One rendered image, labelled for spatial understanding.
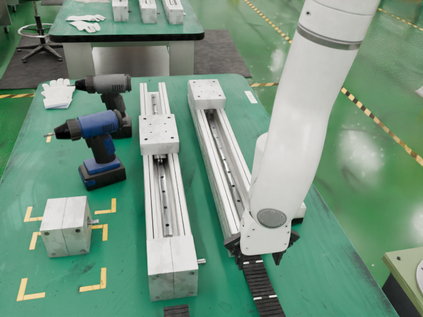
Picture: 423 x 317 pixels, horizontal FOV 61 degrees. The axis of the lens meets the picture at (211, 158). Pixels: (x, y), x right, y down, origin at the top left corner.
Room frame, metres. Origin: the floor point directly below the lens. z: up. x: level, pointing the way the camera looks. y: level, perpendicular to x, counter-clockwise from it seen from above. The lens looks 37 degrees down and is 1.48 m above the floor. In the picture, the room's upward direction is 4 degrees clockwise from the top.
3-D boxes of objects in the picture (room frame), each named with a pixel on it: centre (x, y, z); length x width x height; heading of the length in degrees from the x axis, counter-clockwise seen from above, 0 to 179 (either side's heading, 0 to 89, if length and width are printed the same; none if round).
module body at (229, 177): (0.95, -0.02, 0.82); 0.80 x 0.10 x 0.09; 12
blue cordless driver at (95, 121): (0.79, 0.34, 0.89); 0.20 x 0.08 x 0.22; 122
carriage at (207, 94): (1.20, 0.03, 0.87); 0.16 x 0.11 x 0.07; 12
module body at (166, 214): (0.91, 0.17, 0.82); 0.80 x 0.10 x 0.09; 12
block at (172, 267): (0.48, 0.06, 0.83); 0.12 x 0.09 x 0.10; 102
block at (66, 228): (0.58, 0.32, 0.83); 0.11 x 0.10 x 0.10; 103
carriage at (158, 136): (0.91, 0.17, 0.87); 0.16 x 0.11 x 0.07; 12
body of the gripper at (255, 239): (0.51, -0.12, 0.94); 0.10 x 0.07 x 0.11; 102
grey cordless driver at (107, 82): (1.05, 0.37, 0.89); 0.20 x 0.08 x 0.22; 103
